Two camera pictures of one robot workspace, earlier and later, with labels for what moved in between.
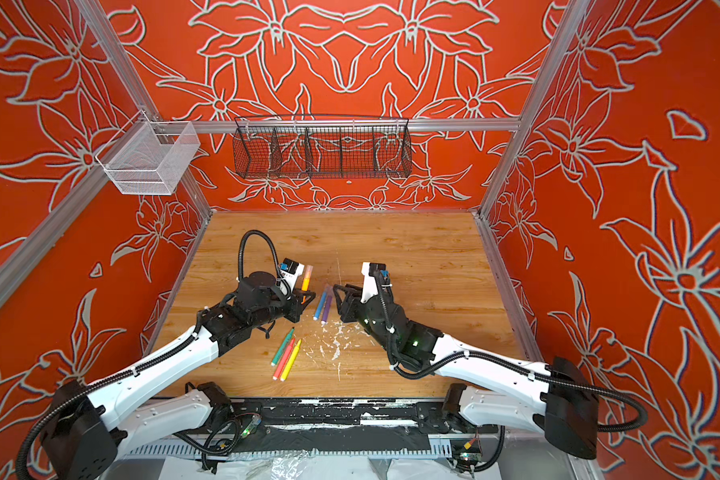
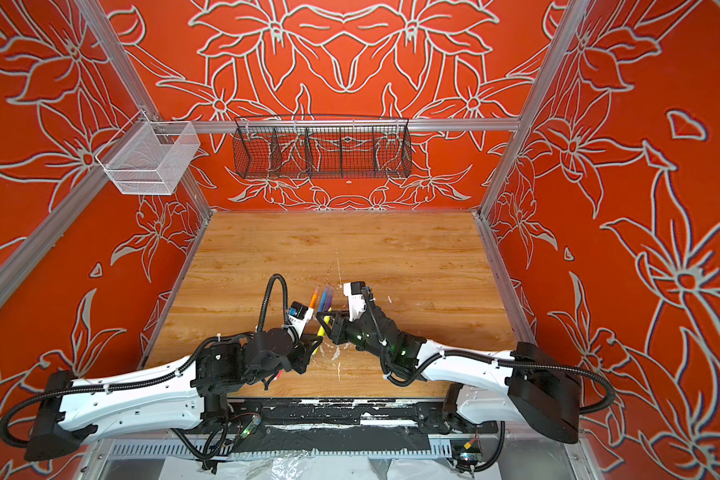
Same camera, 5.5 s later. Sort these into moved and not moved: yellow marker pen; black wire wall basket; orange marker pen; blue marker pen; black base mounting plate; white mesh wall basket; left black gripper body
Moved: yellow marker pen; left black gripper body; orange marker pen
Not moved: white mesh wall basket; black base mounting plate; blue marker pen; black wire wall basket
